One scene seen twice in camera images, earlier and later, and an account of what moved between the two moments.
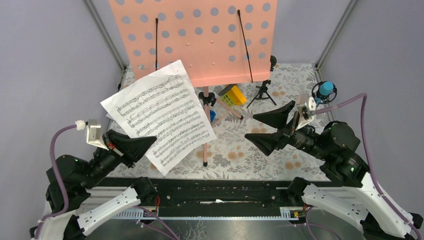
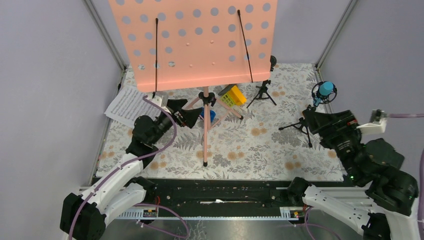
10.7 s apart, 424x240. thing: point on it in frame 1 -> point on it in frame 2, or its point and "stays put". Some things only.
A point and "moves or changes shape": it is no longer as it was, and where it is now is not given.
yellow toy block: (238, 97) stays put
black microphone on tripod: (263, 90) stays put
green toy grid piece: (227, 100) stays put
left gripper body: (115, 147) -> (180, 120)
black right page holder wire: (238, 13) stays put
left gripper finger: (137, 146) -> (191, 116)
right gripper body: (296, 138) -> (342, 138)
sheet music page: (165, 105) moves or changes shape
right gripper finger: (268, 143) -> (317, 121)
